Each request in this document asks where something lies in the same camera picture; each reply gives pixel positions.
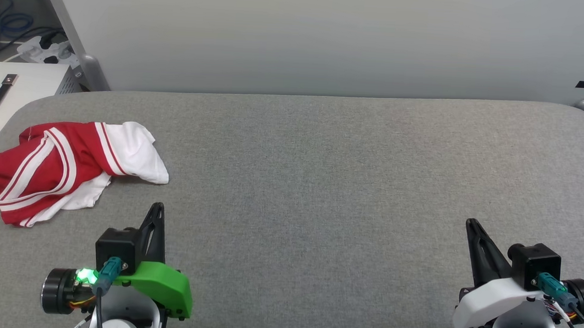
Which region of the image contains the grey metal frame post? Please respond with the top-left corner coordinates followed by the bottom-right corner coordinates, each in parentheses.
top-left (28, 0), bottom-right (115, 92)

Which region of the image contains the left camera cable teal plug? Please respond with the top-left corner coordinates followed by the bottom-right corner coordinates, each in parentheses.
top-left (91, 256), bottom-right (124, 328)

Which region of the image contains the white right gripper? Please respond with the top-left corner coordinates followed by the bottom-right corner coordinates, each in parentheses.
top-left (452, 218), bottom-right (584, 328)

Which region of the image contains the red and white basketball jersey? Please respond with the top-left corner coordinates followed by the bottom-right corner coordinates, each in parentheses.
top-left (0, 115), bottom-right (173, 235)

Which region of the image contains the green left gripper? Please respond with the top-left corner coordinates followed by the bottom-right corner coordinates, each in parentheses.
top-left (40, 196), bottom-right (198, 322)

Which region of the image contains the right camera cable teal plug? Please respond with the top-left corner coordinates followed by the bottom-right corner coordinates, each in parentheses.
top-left (533, 272), bottom-right (584, 328)

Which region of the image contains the camera cable teal plug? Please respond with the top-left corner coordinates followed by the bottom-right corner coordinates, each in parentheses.
top-left (533, 272), bottom-right (584, 328)
top-left (91, 256), bottom-right (124, 328)

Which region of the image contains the white metal cabinet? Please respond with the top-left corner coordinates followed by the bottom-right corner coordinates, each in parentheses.
top-left (0, 61), bottom-right (85, 168)

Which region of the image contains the white power strip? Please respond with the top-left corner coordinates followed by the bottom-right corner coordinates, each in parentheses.
top-left (16, 34), bottom-right (79, 68)

